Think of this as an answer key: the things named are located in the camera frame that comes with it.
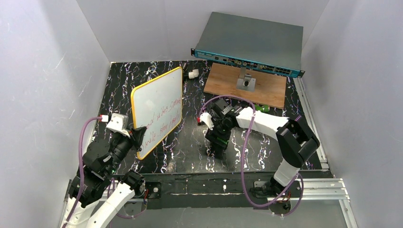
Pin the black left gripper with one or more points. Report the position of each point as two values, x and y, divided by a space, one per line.
137 137

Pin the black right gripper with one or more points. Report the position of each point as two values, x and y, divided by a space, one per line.
215 137

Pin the green black whiteboard eraser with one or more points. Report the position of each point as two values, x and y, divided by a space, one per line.
220 143

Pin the orange framed whiteboard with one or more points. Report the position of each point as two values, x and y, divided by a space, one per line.
157 105

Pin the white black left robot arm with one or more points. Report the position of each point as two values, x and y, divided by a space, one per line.
94 198

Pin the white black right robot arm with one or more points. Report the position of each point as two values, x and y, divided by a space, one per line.
296 139

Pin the brown wooden board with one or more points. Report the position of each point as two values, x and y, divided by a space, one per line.
269 89

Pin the white black pipe fitting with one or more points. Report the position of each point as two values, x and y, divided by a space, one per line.
190 74

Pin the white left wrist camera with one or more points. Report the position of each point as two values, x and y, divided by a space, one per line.
118 124

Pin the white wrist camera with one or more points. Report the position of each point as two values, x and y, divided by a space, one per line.
206 119
118 124

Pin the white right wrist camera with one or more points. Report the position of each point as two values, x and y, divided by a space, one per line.
206 119

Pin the grey metal bracket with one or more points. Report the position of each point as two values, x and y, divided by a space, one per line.
245 81

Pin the teal network switch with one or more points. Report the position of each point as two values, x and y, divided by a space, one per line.
256 44

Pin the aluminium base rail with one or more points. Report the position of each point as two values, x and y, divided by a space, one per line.
211 193

